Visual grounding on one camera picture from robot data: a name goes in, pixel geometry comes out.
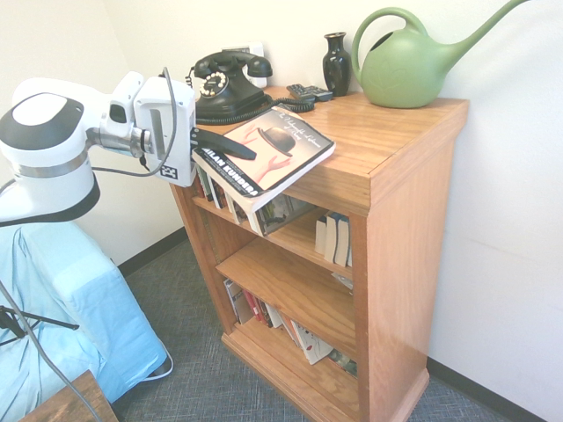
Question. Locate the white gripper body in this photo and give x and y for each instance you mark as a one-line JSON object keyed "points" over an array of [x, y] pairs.
{"points": [[169, 127]]}

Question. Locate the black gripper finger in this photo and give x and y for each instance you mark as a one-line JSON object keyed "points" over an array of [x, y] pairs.
{"points": [[226, 145]]}

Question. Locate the Milan Kundera paperback book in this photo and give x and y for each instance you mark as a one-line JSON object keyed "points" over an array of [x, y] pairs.
{"points": [[281, 154]]}

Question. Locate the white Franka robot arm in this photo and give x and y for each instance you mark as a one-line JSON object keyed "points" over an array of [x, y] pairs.
{"points": [[48, 145]]}

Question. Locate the green and white book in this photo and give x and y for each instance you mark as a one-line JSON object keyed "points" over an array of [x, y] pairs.
{"points": [[208, 191]]}

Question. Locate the black rotary telephone base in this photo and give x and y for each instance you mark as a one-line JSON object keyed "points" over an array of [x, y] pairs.
{"points": [[228, 94]]}

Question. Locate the black spine book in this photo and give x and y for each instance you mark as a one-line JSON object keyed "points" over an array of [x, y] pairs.
{"points": [[218, 195]]}

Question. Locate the black rotary telephone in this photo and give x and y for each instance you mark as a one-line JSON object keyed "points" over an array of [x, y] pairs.
{"points": [[264, 109]]}

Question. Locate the white spine book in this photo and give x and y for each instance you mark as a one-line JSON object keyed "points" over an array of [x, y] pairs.
{"points": [[231, 206]]}

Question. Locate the brown and white book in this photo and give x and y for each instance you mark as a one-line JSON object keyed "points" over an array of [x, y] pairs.
{"points": [[242, 213]]}

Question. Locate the thick white-paged book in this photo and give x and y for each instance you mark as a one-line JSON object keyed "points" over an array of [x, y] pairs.
{"points": [[254, 222]]}

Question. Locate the black telephone handset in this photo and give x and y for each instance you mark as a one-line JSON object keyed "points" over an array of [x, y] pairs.
{"points": [[237, 59]]}

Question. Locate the photo cover book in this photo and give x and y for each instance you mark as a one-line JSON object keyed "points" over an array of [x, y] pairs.
{"points": [[281, 213]]}

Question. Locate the black remote control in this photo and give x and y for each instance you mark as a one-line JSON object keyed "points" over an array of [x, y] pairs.
{"points": [[299, 90], [320, 93]]}

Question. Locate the short cream paperback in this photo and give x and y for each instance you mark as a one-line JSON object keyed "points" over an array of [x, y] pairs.
{"points": [[321, 237]]}

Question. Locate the black glossy vase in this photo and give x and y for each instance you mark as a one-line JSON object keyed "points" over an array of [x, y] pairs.
{"points": [[336, 66]]}

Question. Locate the tall cream paperback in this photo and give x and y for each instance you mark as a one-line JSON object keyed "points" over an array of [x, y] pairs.
{"points": [[331, 239]]}

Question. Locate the large white leaning book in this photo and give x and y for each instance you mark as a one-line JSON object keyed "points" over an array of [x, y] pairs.
{"points": [[235, 303]]}

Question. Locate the red spine book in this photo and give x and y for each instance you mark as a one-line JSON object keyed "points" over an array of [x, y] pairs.
{"points": [[254, 307]]}

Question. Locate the dark thin book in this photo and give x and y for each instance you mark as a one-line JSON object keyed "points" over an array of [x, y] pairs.
{"points": [[265, 313]]}

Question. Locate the plain white thin book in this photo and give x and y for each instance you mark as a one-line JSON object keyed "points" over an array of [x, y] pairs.
{"points": [[274, 317]]}

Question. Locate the oak wooden bookshelf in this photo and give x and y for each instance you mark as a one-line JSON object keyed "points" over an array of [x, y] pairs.
{"points": [[396, 220]]}

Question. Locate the green plastic watering can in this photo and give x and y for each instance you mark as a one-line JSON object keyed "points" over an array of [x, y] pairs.
{"points": [[404, 70]]}

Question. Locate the orange spine book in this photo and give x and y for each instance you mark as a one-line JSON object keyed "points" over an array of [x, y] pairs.
{"points": [[290, 329]]}

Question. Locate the light blue cloth cover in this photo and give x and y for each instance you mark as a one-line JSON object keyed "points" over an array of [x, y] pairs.
{"points": [[101, 316]]}

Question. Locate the white book red marks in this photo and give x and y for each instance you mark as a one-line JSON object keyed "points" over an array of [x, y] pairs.
{"points": [[312, 345]]}

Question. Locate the black tripod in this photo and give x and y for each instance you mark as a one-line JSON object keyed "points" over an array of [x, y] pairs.
{"points": [[39, 318]]}

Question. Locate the dark flat-lying book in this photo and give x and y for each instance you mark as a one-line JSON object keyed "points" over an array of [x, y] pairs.
{"points": [[343, 362]]}

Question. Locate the dark wooden table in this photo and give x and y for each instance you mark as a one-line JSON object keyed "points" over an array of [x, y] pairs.
{"points": [[75, 402]]}

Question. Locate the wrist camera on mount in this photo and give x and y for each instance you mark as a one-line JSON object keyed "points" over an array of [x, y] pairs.
{"points": [[123, 103]]}

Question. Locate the white framed wall device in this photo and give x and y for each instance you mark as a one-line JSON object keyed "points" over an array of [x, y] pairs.
{"points": [[257, 48]]}

